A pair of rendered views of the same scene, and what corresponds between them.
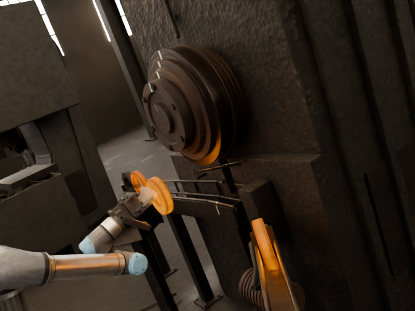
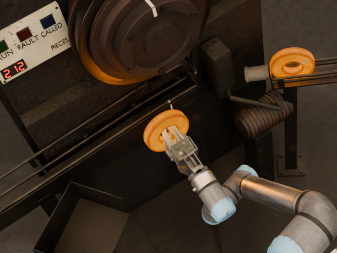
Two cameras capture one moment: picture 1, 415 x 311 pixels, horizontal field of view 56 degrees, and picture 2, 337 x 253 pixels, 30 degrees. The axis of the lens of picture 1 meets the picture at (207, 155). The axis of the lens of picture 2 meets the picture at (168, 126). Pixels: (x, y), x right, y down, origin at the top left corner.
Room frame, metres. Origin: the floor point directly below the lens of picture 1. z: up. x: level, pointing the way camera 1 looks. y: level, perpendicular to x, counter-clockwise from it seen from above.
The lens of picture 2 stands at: (1.25, 1.40, 2.50)
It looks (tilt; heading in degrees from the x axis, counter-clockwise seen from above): 54 degrees down; 282
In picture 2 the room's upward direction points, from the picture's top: 16 degrees counter-clockwise
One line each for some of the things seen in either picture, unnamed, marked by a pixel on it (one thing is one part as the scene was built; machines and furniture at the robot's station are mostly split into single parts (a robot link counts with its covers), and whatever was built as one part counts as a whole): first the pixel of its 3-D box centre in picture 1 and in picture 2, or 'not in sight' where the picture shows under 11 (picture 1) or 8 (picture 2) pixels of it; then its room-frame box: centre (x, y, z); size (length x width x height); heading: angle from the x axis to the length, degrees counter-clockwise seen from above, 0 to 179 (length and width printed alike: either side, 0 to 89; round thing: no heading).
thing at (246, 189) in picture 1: (264, 213); (217, 68); (1.32, -0.12, 0.68); 0.11 x 0.08 x 0.24; 119
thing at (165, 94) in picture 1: (167, 116); (158, 36); (1.47, 0.09, 1.11); 0.28 x 0.06 x 0.28; 29
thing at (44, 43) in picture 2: not in sight; (28, 43); (1.87, 0.08, 1.15); 0.26 x 0.02 x 0.18; 29
